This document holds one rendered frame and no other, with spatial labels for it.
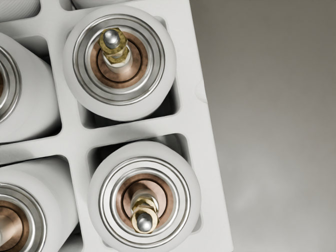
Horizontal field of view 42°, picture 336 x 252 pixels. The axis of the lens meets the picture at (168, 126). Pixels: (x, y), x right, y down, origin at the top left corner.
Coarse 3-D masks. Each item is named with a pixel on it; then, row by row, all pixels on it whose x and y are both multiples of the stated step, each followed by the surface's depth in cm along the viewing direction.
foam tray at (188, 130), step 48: (48, 0) 43; (144, 0) 43; (48, 48) 43; (192, 48) 44; (192, 96) 43; (0, 144) 53; (48, 144) 43; (96, 144) 43; (192, 144) 43; (96, 240) 43; (192, 240) 43
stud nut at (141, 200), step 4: (140, 196) 33; (136, 200) 33; (140, 200) 32; (144, 200) 32; (148, 200) 32; (152, 200) 32; (136, 204) 32; (148, 204) 32; (152, 204) 32; (132, 208) 32; (156, 208) 32; (156, 212) 32
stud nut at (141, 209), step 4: (136, 208) 29; (140, 208) 28; (144, 208) 28; (148, 208) 28; (152, 208) 29; (136, 212) 28; (140, 212) 28; (144, 212) 28; (148, 212) 28; (152, 212) 28; (132, 216) 28; (136, 216) 28; (152, 216) 28; (156, 216) 28; (132, 220) 28; (136, 220) 28; (152, 220) 28; (156, 220) 28; (132, 224) 28; (136, 224) 28; (152, 224) 28; (156, 224) 28; (136, 228) 28; (152, 228) 28; (136, 232) 28; (140, 232) 28; (144, 232) 28; (148, 232) 28
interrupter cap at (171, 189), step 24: (120, 168) 36; (144, 168) 36; (168, 168) 36; (120, 192) 36; (168, 192) 36; (120, 216) 36; (168, 216) 36; (120, 240) 36; (144, 240) 36; (168, 240) 36
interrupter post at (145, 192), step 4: (144, 188) 36; (136, 192) 35; (140, 192) 34; (144, 192) 33; (148, 192) 34; (152, 192) 35; (132, 196) 35; (136, 196) 33; (144, 196) 33; (148, 196) 33; (152, 196) 33; (156, 196) 35; (132, 200) 33; (156, 200) 33; (132, 204) 33; (156, 204) 33; (132, 212) 33
